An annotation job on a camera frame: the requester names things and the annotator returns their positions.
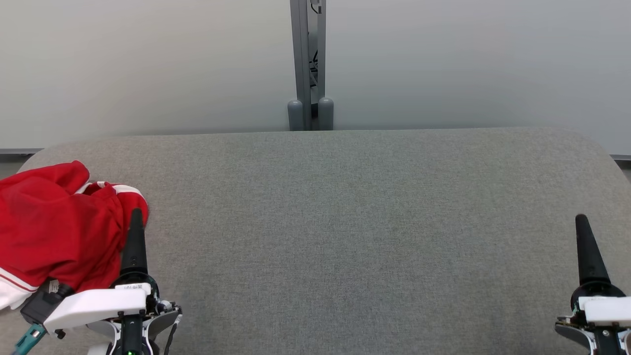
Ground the red white basketball jersey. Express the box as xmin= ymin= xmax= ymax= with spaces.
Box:
xmin=0 ymin=195 xmax=126 ymax=312

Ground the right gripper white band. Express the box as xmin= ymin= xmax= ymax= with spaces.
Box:
xmin=555 ymin=214 xmax=631 ymax=355

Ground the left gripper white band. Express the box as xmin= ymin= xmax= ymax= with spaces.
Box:
xmin=43 ymin=208 xmax=183 ymax=355

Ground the grey cylindrical post foot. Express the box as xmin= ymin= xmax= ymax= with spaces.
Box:
xmin=287 ymin=100 xmax=304 ymax=132
xmin=318 ymin=97 xmax=335 ymax=131

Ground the teal left camera connector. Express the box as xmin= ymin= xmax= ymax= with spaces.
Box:
xmin=12 ymin=323 xmax=48 ymax=355

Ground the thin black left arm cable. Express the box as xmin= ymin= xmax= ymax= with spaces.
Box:
xmin=164 ymin=307 xmax=182 ymax=355

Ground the grey metal partition post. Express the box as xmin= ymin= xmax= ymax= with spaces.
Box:
xmin=289 ymin=0 xmax=327 ymax=131

